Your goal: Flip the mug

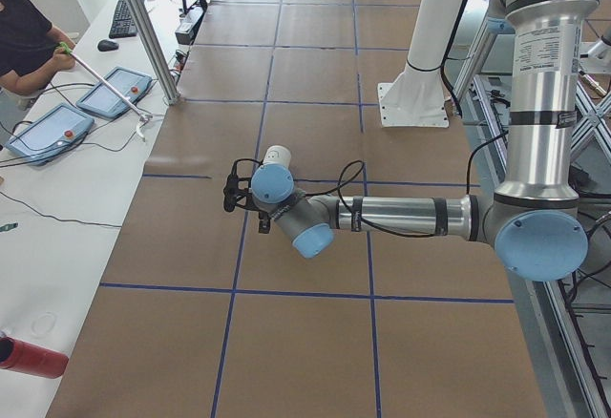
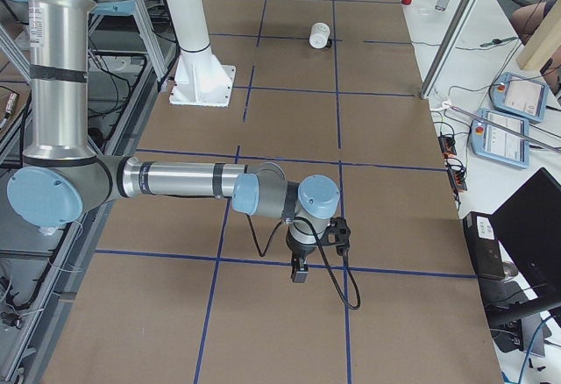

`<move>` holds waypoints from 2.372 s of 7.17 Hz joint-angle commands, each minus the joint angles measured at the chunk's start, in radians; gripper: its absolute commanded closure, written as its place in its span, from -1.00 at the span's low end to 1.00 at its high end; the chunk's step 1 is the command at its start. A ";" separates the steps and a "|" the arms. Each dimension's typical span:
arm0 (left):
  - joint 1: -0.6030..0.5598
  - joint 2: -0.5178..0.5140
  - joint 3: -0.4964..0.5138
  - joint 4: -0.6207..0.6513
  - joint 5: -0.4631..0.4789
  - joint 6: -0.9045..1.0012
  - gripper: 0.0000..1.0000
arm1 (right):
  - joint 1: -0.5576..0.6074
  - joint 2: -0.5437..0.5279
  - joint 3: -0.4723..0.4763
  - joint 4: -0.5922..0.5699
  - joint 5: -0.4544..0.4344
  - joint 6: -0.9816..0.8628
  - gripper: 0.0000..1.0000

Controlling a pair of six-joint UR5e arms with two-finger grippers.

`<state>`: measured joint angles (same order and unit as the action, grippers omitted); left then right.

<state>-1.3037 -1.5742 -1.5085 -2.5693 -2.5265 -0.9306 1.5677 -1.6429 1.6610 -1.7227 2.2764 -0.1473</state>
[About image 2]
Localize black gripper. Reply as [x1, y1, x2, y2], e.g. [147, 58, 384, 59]
[286, 233, 317, 283]

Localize white smiley mug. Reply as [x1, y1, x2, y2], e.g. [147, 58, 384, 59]
[309, 22, 331, 49]

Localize black box on desk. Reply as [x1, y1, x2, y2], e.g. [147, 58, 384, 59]
[463, 211, 505, 281]

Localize teach pendant near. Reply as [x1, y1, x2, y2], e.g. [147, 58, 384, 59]
[470, 109, 529, 168]

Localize teach pendant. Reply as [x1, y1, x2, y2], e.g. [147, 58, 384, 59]
[491, 72, 549, 124]
[470, 109, 529, 168]

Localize black laptop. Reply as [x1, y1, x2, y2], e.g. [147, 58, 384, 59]
[487, 167, 560, 327]

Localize teach pendant far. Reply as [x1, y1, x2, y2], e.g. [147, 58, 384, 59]
[491, 72, 549, 124]

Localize wooden beam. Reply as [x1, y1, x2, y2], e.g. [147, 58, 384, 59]
[516, 5, 560, 71]

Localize person in black shirt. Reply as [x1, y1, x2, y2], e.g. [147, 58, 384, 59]
[509, 1, 560, 95]

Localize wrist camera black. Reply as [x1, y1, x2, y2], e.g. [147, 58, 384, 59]
[320, 217, 351, 257]

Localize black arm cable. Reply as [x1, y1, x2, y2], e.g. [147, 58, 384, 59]
[246, 215, 363, 312]

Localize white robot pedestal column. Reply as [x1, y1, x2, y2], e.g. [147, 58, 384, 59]
[167, 0, 236, 108]

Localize green handled reacher stick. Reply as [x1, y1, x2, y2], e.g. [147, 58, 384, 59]
[442, 101, 560, 153]

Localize aluminium frame post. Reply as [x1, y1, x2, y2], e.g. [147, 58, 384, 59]
[420, 0, 478, 99]

